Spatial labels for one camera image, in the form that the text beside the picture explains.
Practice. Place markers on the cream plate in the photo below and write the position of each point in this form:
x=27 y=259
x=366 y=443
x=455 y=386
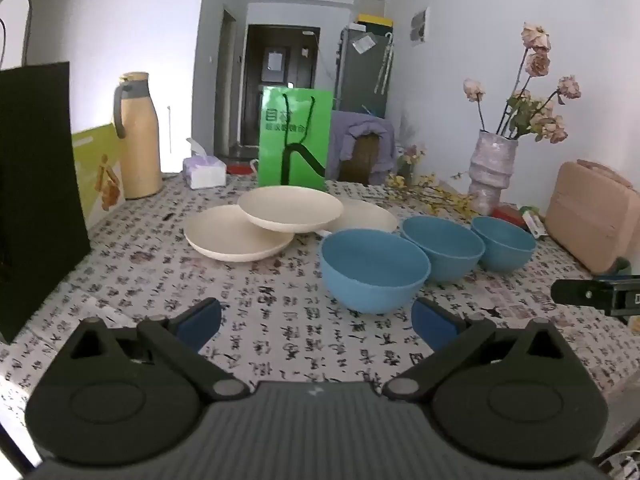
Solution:
x=365 y=217
x=290 y=207
x=225 y=235

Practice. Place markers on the wooden chair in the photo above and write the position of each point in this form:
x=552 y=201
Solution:
x=364 y=160

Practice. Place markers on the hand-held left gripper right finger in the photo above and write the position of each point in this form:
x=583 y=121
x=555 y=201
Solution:
x=435 y=325

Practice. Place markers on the yellow flower branches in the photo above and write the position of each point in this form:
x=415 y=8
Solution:
x=440 y=195

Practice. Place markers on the dark door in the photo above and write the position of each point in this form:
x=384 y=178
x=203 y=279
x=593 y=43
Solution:
x=255 y=90

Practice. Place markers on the black paper bag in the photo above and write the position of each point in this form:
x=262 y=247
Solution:
x=35 y=185

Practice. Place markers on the yellow-green snack box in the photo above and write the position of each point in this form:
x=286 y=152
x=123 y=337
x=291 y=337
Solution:
x=97 y=170

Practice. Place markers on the purple jacket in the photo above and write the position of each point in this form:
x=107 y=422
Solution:
x=340 y=135

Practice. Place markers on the green paper bag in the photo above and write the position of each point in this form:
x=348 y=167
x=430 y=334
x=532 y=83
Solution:
x=272 y=160

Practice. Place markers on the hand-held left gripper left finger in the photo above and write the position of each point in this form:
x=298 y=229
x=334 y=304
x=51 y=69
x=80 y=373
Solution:
x=202 y=322

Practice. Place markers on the pink hard case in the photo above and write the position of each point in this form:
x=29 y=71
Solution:
x=590 y=215

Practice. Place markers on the wall picture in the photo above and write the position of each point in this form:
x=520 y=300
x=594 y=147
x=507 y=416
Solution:
x=420 y=25

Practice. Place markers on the grey ceramic vase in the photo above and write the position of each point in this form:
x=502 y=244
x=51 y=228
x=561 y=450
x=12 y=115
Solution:
x=492 y=170

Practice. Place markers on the beige thermos jug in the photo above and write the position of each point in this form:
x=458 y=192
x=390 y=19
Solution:
x=140 y=145

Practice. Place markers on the medium blue bowl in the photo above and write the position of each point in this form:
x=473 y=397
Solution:
x=442 y=245

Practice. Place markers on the red packet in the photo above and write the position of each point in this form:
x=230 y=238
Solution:
x=507 y=215

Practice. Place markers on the tissue pack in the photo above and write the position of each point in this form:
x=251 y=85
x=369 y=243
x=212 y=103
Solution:
x=205 y=172

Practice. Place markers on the paper note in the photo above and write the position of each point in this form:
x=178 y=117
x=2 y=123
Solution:
x=363 y=43

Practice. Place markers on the green and white packet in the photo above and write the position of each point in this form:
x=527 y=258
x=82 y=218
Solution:
x=532 y=222

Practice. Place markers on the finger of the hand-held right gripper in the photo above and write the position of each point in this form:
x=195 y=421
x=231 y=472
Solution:
x=580 y=292

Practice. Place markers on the small blue bowl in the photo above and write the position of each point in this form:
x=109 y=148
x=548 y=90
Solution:
x=505 y=242

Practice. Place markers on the large blue bowl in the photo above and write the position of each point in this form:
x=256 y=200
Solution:
x=372 y=265

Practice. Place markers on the grey refrigerator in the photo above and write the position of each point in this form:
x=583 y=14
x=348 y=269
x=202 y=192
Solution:
x=357 y=80

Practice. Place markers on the red basin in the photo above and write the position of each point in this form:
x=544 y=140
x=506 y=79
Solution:
x=242 y=168

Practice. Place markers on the dried pink roses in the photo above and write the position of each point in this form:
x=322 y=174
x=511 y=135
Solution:
x=537 y=62

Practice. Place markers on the white umbrella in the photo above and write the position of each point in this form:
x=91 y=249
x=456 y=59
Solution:
x=384 y=70

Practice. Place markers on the yellow box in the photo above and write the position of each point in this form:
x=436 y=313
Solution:
x=375 y=20

